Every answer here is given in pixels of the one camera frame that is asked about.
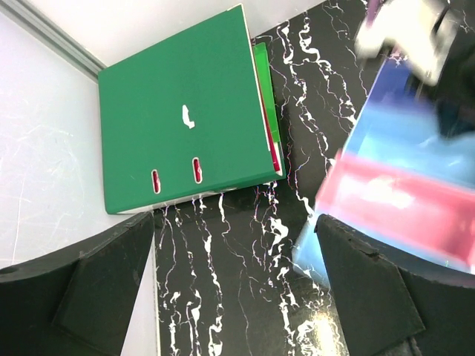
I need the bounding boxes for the pink drawer box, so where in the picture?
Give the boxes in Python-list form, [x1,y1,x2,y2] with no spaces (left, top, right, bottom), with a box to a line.
[315,154,474,270]

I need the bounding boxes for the light blue drawer box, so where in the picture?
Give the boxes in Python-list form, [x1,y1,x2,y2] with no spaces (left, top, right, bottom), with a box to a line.
[344,99,474,189]
[292,217,474,288]

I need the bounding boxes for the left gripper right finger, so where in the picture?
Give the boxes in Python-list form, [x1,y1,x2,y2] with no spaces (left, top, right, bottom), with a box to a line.
[315,214,474,355]

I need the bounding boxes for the green ring binder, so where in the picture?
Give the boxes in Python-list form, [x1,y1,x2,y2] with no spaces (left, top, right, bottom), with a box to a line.
[98,4,285,214]

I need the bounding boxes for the green folder under binder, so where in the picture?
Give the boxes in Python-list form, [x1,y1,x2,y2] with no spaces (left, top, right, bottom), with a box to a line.
[253,42,281,142]

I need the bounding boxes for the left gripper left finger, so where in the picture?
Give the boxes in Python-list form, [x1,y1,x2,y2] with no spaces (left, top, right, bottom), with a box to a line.
[1,212,154,355]

